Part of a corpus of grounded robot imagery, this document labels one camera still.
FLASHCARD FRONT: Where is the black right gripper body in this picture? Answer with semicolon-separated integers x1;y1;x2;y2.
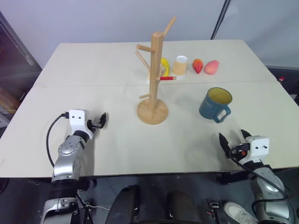
229;141;249;160

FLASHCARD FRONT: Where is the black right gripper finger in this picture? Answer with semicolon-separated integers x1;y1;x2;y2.
240;129;252;144
218;133;232;160

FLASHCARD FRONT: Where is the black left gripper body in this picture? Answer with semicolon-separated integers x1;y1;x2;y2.
86;119;101;134

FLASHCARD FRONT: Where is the wooden mug tree stand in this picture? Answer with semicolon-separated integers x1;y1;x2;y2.
135;16;177;126

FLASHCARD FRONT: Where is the brown paper cup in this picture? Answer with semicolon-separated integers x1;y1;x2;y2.
172;55;188;76

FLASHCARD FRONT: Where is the blue mug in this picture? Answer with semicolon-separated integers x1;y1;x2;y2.
199;87;233;124

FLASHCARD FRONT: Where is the white shoe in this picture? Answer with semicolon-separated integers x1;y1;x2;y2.
223;201;258;224

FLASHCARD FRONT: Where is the dark equipment with red button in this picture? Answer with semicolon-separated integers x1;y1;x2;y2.
266;65;299;106

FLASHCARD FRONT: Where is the pink toy peach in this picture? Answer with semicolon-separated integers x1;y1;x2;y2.
204;59;221;76

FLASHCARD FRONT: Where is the dark rounded shape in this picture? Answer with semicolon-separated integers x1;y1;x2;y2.
104;185;141;224
164;190;195;224

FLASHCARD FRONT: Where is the yellow banana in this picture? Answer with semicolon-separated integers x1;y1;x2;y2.
160;57;171;77

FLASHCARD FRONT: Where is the red toy fruit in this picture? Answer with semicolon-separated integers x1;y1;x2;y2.
192;58;204;75

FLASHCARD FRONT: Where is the dark cabinet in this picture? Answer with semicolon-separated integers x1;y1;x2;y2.
0;10;43;131

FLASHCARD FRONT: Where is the black stand pole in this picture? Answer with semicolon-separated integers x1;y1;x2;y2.
211;0;229;41

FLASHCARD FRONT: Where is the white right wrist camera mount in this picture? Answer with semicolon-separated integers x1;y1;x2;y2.
244;135;270;164

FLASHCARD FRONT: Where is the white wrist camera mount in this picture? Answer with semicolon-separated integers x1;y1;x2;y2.
244;135;270;164
68;109;93;140

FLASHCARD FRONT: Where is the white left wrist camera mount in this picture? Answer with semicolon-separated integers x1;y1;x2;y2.
68;109;93;140

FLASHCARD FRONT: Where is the black table bracket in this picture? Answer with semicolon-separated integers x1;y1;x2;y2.
216;170;251;185

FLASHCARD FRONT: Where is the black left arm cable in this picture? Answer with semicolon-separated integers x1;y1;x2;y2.
45;112;70;168

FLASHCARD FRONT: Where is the thin white cable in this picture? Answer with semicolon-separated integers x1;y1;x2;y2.
76;189;111;210

